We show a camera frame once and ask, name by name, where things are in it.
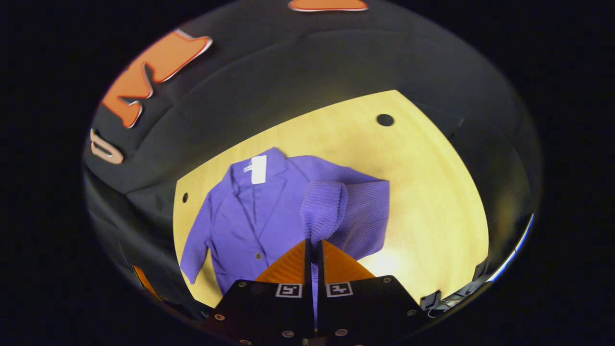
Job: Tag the purple jacket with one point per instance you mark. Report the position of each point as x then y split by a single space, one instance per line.
240 226

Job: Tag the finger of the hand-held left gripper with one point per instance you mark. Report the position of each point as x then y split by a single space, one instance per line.
145 282

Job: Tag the black backdrop cloth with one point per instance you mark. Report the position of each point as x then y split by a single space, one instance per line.
288 72

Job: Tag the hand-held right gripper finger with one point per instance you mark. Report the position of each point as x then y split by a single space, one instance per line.
319 269
308 269

